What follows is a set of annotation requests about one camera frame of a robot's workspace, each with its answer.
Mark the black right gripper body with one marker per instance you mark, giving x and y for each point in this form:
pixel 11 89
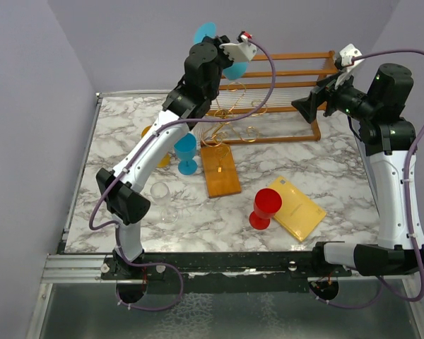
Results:
pixel 328 92

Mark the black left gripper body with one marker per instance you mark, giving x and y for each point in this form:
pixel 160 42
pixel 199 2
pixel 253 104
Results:
pixel 223 60

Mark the blue plastic goblet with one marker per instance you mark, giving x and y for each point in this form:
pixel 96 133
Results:
pixel 205 33
pixel 185 150

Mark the red plastic goblet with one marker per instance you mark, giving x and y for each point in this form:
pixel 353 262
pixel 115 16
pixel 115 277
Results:
pixel 267 202

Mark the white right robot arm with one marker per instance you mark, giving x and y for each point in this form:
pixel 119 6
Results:
pixel 387 138

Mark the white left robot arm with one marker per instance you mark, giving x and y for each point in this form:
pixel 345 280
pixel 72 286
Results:
pixel 183 108

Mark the wooden shelf rack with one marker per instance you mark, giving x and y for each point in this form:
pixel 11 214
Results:
pixel 269 109

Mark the wooden rack base board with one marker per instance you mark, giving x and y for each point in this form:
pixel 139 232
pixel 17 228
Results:
pixel 220 171

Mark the yellow book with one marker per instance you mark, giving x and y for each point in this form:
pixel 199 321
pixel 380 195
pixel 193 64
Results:
pixel 299 215

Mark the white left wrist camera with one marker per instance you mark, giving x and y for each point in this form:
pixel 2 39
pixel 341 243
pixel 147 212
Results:
pixel 243 50

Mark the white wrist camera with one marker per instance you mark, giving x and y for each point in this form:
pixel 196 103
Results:
pixel 243 50
pixel 345 64

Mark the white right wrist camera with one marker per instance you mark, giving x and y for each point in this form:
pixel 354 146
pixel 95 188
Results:
pixel 345 64

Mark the aluminium frame rail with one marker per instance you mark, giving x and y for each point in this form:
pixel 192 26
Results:
pixel 99 268

